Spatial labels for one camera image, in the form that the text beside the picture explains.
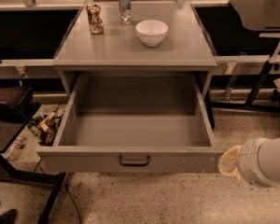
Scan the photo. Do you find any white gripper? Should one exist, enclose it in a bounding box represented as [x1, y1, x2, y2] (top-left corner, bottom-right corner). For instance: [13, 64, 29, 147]
[217, 138, 272, 187]

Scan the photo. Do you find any grey top drawer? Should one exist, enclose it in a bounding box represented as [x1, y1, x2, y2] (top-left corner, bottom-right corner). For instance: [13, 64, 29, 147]
[37, 73, 223, 173]

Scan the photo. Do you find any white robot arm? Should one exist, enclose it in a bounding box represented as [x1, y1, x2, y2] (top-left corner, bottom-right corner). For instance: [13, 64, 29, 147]
[218, 138, 280, 188]

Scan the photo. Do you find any grey drawer cabinet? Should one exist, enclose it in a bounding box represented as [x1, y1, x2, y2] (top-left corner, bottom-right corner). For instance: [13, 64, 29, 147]
[52, 1, 218, 131]

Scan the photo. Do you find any white ceramic bowl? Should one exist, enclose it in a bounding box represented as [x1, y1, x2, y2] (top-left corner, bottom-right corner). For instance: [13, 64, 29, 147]
[136, 20, 168, 47]

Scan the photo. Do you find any dark table right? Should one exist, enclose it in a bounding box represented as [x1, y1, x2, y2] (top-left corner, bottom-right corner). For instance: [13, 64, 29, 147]
[206, 0, 280, 118]

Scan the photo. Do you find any silver blue drink can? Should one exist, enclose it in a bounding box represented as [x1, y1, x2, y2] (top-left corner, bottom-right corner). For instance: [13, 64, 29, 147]
[119, 0, 132, 24]

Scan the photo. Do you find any crushed gold can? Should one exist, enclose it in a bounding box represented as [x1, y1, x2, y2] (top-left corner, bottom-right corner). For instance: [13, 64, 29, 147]
[86, 3, 104, 35]

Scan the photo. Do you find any clear plastic bottle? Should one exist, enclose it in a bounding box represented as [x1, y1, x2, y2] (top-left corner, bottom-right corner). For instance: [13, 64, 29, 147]
[5, 135, 25, 161]

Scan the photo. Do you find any black table left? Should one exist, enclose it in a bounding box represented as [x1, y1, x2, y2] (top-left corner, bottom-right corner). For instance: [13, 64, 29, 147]
[0, 86, 65, 224]

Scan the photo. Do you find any black floor cable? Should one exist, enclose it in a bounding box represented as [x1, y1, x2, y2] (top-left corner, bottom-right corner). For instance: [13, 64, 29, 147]
[33, 159, 83, 224]

